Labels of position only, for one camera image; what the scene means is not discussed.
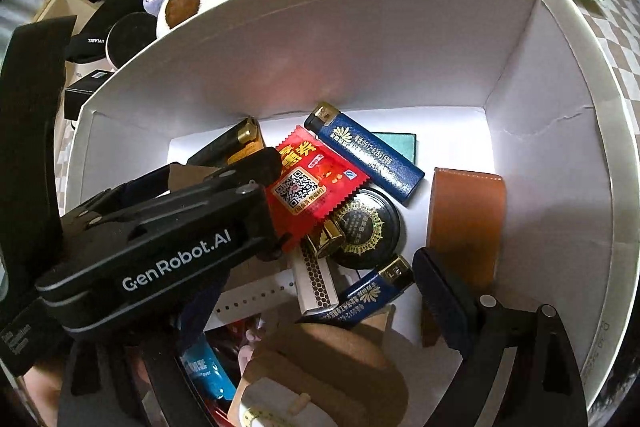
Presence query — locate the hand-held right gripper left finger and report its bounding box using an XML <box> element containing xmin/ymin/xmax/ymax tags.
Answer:
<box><xmin>57</xmin><ymin>279</ymin><xmax>221</xmax><ymax>427</ymax></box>

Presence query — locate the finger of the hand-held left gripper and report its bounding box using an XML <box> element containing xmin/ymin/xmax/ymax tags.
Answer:
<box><xmin>200</xmin><ymin>146</ymin><xmax>284</xmax><ymax>202</ymax></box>

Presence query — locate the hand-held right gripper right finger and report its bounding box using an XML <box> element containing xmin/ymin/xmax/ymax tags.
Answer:
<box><xmin>412</xmin><ymin>247</ymin><xmax>590</xmax><ymax>427</ymax></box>

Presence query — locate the black lighter gold cap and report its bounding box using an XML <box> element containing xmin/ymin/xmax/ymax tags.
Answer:
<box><xmin>186</xmin><ymin>117</ymin><xmax>265</xmax><ymax>168</ymax></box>

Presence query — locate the navy lighter gold print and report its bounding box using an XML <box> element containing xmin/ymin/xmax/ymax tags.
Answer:
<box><xmin>303</xmin><ymin>102</ymin><xmax>425</xmax><ymax>206</ymax></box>
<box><xmin>300</xmin><ymin>254</ymin><xmax>415</xmax><ymax>323</ymax></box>

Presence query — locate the dark green box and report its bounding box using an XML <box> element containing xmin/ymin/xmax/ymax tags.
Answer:
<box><xmin>372</xmin><ymin>132</ymin><xmax>417</xmax><ymax>165</ymax></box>

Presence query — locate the white cardboard box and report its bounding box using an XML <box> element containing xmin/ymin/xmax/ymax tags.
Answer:
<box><xmin>60</xmin><ymin>0</ymin><xmax>628</xmax><ymax>427</ymax></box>

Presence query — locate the blue sachet packet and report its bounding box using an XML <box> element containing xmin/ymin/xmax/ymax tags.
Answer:
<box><xmin>180</xmin><ymin>332</ymin><xmax>236</xmax><ymax>400</ymax></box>

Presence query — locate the red sachet packet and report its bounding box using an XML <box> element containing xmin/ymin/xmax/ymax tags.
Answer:
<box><xmin>262</xmin><ymin>126</ymin><xmax>371</xmax><ymax>253</ymax></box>

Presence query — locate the brown leather case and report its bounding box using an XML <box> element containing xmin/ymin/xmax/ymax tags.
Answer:
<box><xmin>421</xmin><ymin>167</ymin><xmax>507</xmax><ymax>348</ymax></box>

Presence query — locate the black round tin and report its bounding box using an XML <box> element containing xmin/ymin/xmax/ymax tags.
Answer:
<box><xmin>330</xmin><ymin>188</ymin><xmax>403</xmax><ymax>270</ymax></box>

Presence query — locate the gold metallic lighter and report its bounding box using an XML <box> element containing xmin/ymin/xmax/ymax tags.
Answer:
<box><xmin>306</xmin><ymin>218</ymin><xmax>347</xmax><ymax>259</ymax></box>

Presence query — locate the round cork coaster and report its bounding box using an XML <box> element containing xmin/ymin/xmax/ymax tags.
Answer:
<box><xmin>234</xmin><ymin>319</ymin><xmax>411</xmax><ymax>427</ymax></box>

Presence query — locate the white round cream jar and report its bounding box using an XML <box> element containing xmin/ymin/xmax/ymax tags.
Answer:
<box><xmin>239</xmin><ymin>379</ymin><xmax>321</xmax><ymax>427</ymax></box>

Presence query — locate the white matchbox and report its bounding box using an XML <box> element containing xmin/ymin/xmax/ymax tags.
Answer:
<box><xmin>290</xmin><ymin>249</ymin><xmax>340</xmax><ymax>315</ymax></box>

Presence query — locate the round black mirror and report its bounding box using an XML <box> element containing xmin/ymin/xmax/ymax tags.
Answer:
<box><xmin>107</xmin><ymin>13</ymin><xmax>161</xmax><ymax>70</ymax></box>

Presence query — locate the small black box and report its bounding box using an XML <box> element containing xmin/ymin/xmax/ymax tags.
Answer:
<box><xmin>64</xmin><ymin>68</ymin><xmax>113</xmax><ymax>120</ymax></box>

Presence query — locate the black sun visor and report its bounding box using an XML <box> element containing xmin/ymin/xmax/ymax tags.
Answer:
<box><xmin>65</xmin><ymin>0</ymin><xmax>151</xmax><ymax>62</ymax></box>

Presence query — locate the wooden bedside shelf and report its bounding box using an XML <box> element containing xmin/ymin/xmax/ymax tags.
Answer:
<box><xmin>30</xmin><ymin>0</ymin><xmax>101</xmax><ymax>28</ymax></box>

